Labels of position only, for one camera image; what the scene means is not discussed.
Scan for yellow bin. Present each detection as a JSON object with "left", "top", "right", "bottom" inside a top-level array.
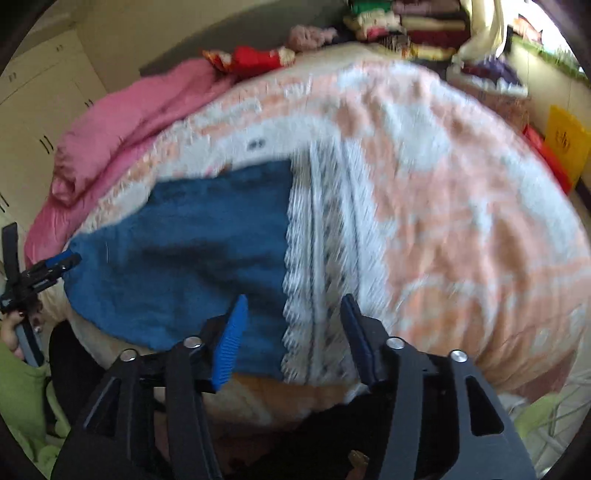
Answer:
[{"left": 545, "top": 105, "right": 591, "bottom": 192}]

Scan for blue denim pants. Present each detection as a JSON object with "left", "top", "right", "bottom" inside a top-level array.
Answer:
[{"left": 64, "top": 159, "right": 296, "bottom": 381}]

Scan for black framed window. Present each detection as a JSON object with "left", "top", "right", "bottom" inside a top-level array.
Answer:
[{"left": 512, "top": 0, "right": 585, "bottom": 61}]

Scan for person's left hand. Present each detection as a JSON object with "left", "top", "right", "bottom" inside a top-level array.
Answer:
[{"left": 0, "top": 310, "right": 44, "bottom": 363}]

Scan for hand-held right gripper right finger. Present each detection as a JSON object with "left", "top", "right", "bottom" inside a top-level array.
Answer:
[{"left": 341, "top": 294, "right": 537, "bottom": 480}]

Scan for cream curtain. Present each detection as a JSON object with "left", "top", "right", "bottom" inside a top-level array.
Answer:
[{"left": 455, "top": 0, "right": 513, "bottom": 65}]

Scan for white fleece bed sheet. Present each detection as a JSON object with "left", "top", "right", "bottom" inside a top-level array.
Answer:
[{"left": 277, "top": 42, "right": 407, "bottom": 79}]

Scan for mauve fluffy cloth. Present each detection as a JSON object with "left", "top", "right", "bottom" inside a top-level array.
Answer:
[{"left": 288, "top": 25, "right": 340, "bottom": 51}]

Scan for pink duvet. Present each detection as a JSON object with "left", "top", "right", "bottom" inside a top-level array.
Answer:
[{"left": 25, "top": 58, "right": 241, "bottom": 268}]

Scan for peach and white fleece blanket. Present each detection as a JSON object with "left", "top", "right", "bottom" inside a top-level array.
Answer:
[{"left": 65, "top": 44, "right": 591, "bottom": 411}]

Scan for red patterned cloth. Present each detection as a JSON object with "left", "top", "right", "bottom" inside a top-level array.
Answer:
[{"left": 203, "top": 45, "right": 296, "bottom": 75}]

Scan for green window sill cloth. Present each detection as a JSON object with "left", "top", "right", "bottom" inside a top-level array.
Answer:
[{"left": 512, "top": 37, "right": 587, "bottom": 80}]

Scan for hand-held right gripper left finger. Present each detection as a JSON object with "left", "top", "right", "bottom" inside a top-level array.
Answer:
[{"left": 51, "top": 294, "right": 249, "bottom": 480}]

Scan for red bag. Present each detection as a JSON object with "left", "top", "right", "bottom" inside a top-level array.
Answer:
[{"left": 523, "top": 124, "right": 573, "bottom": 195}]

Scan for purple clothes pile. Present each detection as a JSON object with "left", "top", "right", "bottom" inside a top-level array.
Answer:
[{"left": 450, "top": 55, "right": 529, "bottom": 97}]

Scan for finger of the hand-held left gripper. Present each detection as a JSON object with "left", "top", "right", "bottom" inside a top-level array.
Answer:
[
  {"left": 27, "top": 251, "right": 77, "bottom": 278},
  {"left": 34, "top": 255, "right": 83, "bottom": 289}
]

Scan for cream wardrobe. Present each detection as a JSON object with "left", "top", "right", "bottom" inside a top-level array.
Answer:
[{"left": 0, "top": 30, "right": 109, "bottom": 232}]

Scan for stack of folded clothes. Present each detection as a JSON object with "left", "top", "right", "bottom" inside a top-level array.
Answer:
[{"left": 344, "top": 0, "right": 472, "bottom": 61}]

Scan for light green cloth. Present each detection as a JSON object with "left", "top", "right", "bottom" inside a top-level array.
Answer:
[{"left": 515, "top": 394, "right": 580, "bottom": 446}]

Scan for person's legs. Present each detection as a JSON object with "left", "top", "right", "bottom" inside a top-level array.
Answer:
[{"left": 46, "top": 320, "right": 402, "bottom": 480}]

